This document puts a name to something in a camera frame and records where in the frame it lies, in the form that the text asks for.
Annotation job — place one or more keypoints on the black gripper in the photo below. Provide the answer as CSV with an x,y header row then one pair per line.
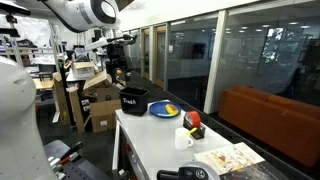
x,y
117,66

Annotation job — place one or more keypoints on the yellow-green pen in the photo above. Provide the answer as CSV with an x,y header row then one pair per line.
x,y
189,133

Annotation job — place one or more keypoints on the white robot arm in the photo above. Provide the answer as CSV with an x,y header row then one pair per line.
x,y
22,154

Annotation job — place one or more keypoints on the white box on desk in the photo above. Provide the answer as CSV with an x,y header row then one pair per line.
x,y
83,69

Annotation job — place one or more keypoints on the cardboard box on floor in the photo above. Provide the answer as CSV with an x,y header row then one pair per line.
x,y
103,110

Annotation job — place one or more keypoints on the black trash bin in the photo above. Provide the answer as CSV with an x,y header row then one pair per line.
x,y
134,100

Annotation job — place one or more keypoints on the blue plate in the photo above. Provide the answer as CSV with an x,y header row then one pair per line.
x,y
158,109

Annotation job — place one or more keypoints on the yellow food item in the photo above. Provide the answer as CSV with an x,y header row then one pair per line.
x,y
171,109

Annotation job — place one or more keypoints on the red tape roll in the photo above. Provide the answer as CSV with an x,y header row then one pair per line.
x,y
193,118

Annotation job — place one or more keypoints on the white cabinet drawer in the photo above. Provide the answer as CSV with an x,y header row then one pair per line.
x,y
124,162

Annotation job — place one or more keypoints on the white mug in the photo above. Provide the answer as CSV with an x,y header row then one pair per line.
x,y
182,140

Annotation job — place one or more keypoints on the black tape holder box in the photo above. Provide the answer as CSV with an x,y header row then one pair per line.
x,y
200,132

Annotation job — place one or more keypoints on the orange sofa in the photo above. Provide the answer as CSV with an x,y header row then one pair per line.
x,y
287,125

